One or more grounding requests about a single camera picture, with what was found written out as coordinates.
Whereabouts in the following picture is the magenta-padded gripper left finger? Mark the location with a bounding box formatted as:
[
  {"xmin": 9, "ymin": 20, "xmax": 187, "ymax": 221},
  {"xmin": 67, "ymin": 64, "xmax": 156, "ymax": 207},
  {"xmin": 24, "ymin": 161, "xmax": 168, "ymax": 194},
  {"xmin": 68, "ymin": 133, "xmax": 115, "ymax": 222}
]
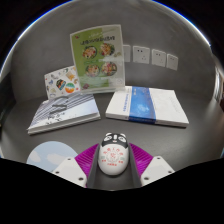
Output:
[{"xmin": 52, "ymin": 142, "xmax": 102, "ymax": 190}]

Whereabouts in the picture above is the white panda computer mouse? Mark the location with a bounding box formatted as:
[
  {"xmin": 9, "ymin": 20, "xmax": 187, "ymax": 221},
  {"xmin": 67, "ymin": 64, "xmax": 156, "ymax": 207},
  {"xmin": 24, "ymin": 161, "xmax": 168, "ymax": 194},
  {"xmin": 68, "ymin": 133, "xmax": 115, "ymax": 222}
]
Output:
[{"xmin": 97, "ymin": 132, "xmax": 130, "ymax": 177}]

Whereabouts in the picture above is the white sticker sheet card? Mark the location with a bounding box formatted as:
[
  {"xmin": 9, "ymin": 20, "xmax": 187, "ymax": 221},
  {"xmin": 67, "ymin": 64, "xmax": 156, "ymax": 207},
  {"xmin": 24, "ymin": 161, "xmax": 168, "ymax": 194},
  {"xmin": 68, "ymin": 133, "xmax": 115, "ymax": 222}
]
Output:
[{"xmin": 43, "ymin": 65, "xmax": 82, "ymax": 100}]

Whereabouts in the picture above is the grey striped cover book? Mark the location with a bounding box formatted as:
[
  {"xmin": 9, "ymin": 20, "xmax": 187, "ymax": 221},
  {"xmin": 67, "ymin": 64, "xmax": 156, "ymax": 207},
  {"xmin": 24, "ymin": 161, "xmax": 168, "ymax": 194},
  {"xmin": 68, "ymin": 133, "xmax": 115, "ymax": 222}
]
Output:
[{"xmin": 27, "ymin": 92, "xmax": 102, "ymax": 136}]

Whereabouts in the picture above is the white wall socket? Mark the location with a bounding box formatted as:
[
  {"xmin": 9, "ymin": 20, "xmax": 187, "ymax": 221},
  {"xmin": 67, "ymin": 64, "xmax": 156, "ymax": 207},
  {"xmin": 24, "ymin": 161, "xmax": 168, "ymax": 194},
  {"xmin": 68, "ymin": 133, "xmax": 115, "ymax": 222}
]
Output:
[
  {"xmin": 166, "ymin": 53, "xmax": 179, "ymax": 71},
  {"xmin": 151, "ymin": 48, "xmax": 167, "ymax": 68},
  {"xmin": 132, "ymin": 45, "xmax": 151, "ymax": 65}
]

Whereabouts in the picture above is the white book with blue band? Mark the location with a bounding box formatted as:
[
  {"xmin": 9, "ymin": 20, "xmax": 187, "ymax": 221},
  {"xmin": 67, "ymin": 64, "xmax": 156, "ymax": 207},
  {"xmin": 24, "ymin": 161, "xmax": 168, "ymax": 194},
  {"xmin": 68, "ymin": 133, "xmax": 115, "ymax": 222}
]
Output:
[{"xmin": 105, "ymin": 85, "xmax": 190, "ymax": 129}]

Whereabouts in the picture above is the green food menu sign stand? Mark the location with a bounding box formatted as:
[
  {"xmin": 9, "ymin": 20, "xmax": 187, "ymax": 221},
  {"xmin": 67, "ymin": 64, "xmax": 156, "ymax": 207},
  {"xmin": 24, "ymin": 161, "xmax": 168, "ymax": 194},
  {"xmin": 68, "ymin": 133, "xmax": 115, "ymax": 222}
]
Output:
[{"xmin": 69, "ymin": 23, "xmax": 126, "ymax": 95}]

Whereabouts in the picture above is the round sky-print mouse pad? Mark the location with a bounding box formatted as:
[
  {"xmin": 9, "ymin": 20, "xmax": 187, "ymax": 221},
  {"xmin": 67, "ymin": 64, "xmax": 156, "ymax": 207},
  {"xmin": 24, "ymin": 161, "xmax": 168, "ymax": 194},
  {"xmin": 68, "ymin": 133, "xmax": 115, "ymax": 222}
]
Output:
[{"xmin": 26, "ymin": 140, "xmax": 80, "ymax": 174}]

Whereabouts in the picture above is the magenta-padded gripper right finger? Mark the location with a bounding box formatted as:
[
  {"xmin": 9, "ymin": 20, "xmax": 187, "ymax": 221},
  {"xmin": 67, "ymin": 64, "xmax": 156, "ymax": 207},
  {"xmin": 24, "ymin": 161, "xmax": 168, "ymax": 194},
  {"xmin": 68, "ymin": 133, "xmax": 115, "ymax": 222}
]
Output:
[{"xmin": 128, "ymin": 142, "xmax": 176, "ymax": 188}]

